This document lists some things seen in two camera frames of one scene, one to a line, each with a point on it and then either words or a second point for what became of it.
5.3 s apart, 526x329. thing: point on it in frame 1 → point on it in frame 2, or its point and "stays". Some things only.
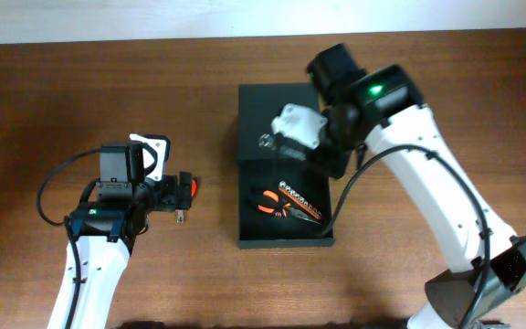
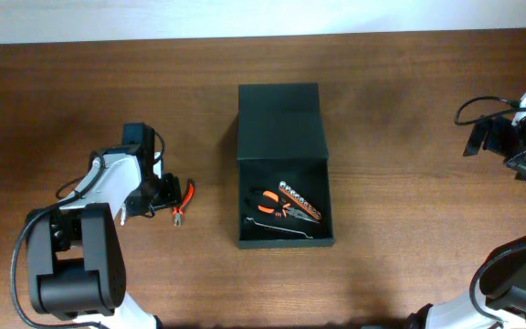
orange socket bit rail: [299, 200] stays
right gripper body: [286, 149] → [494, 137]
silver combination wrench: [265, 140] → [257, 223]
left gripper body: [184, 188] stays
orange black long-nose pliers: [285, 209] stays
